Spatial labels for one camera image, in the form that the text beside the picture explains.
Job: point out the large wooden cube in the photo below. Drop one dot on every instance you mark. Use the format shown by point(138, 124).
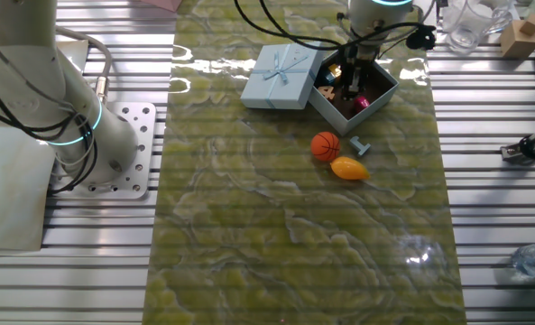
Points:
point(517, 45)

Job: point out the yellow orange toy mango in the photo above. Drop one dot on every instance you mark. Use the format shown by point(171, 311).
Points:
point(349, 168)

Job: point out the gold metallic toy block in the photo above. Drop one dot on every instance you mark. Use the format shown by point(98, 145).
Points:
point(334, 70)

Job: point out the pink flat object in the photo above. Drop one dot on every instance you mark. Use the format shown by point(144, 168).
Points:
point(165, 3)

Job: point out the clear glass mug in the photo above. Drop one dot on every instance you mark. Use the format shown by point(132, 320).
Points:
point(467, 27)

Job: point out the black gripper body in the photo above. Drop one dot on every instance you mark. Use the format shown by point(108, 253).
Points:
point(359, 56)

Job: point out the light blue gift box lid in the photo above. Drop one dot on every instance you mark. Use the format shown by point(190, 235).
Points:
point(289, 92)

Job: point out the light blue gift box base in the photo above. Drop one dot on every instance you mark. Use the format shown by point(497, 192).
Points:
point(344, 124)

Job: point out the orange toy basketball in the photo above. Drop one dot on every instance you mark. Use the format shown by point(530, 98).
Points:
point(325, 145)

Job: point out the dark metal clamp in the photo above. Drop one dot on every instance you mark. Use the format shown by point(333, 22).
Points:
point(440, 5)

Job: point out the silver robot mounting plate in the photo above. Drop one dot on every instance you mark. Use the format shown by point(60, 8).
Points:
point(143, 149)

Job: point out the small wooden cube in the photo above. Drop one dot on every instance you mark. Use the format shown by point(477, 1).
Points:
point(532, 25)

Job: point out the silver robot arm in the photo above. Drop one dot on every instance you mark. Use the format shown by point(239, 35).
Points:
point(19, 81)

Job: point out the small grey toy block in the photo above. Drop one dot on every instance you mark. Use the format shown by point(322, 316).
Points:
point(360, 145)

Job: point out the small pink toy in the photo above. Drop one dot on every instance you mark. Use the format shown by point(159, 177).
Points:
point(362, 104)

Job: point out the green marble pattern mat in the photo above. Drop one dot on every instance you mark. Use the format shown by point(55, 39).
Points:
point(294, 225)

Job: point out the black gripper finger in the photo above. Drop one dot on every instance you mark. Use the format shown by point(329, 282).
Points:
point(363, 81)
point(349, 83)

